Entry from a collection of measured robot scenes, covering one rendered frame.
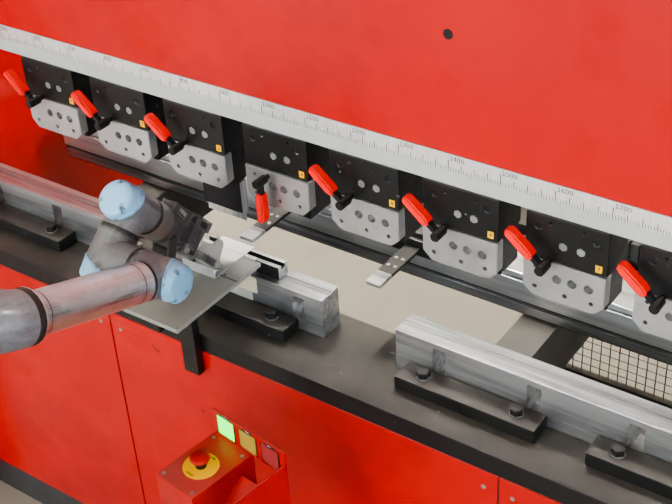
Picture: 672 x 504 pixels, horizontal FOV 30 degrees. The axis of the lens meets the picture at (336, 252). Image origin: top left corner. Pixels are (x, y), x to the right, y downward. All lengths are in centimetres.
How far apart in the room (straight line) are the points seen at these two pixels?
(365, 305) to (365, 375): 164
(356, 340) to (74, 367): 78
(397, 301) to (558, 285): 201
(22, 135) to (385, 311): 138
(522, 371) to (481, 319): 171
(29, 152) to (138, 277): 123
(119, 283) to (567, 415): 83
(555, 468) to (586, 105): 69
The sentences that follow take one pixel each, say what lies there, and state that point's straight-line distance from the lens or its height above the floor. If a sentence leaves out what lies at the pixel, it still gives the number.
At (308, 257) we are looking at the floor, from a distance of 435.
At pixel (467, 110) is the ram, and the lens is 206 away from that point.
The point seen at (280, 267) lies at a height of 100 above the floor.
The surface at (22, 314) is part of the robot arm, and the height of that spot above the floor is 133.
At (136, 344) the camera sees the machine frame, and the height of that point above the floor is 76.
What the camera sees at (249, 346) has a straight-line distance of 257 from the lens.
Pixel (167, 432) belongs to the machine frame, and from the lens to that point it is 292.
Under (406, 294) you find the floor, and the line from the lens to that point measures 415.
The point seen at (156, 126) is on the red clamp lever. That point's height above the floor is 130.
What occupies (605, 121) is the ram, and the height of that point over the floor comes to 154.
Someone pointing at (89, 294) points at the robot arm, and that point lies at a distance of 209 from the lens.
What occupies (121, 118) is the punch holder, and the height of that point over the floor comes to 126.
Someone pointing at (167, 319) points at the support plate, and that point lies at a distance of 246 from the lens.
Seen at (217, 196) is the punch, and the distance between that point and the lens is 258.
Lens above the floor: 247
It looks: 34 degrees down
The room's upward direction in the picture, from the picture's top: 4 degrees counter-clockwise
